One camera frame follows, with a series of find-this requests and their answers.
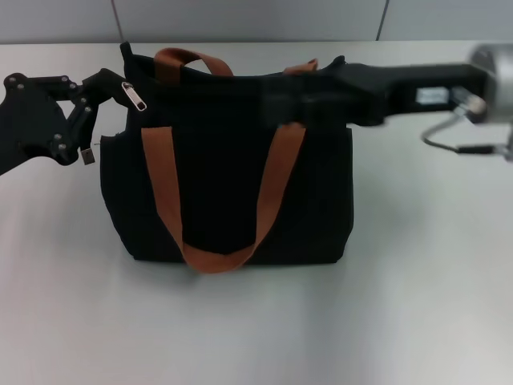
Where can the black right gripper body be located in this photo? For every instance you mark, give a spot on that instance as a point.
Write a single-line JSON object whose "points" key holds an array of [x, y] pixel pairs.
{"points": [[384, 88]]}

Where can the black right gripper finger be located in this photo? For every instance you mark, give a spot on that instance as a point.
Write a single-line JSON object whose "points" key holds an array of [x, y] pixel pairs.
{"points": [[296, 100]]}

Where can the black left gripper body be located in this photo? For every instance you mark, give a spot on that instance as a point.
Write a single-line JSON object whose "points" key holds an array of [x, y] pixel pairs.
{"points": [[28, 120]]}

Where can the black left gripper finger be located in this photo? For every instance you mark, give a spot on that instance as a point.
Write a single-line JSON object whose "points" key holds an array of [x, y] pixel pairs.
{"points": [[96, 86], [80, 124]]}

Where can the silver zipper pull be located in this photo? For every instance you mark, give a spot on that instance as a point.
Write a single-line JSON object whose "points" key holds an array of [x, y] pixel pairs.
{"points": [[134, 96]]}

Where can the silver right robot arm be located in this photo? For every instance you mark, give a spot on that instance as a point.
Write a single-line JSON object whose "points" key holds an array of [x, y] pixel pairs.
{"points": [[501, 80]]}

